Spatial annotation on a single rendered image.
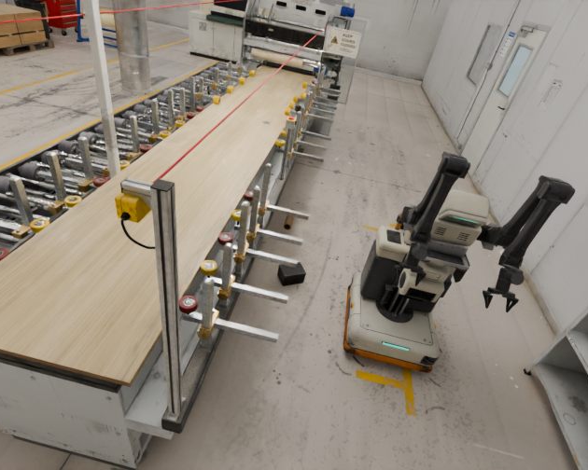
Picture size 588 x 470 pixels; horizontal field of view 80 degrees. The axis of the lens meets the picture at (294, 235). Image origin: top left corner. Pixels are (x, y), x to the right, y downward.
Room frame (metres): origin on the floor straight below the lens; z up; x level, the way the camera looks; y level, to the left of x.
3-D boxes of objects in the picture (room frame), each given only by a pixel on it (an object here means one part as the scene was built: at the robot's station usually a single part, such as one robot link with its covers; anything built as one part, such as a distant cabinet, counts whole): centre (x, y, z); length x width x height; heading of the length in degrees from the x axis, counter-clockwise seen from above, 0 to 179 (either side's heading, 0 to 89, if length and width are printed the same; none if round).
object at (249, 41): (6.13, 0.59, 0.95); 1.65 x 0.70 x 1.90; 87
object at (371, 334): (1.89, -0.84, 0.16); 0.67 x 0.64 x 0.25; 177
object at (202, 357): (3.16, 0.18, 0.67); 5.11 x 0.08 x 0.10; 177
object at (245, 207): (1.47, 0.27, 0.94); 0.04 x 0.04 x 0.48; 87
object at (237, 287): (1.26, 0.18, 0.80); 0.43 x 0.03 x 0.04; 87
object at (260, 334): (1.01, 0.19, 0.81); 0.43 x 0.03 x 0.04; 87
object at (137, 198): (0.67, 0.34, 1.20); 0.15 x 0.12 x 1.00; 177
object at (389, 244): (1.99, -0.84, 0.59); 0.55 x 0.34 x 0.83; 87
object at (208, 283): (0.98, 0.29, 0.87); 0.04 x 0.04 x 0.48; 87
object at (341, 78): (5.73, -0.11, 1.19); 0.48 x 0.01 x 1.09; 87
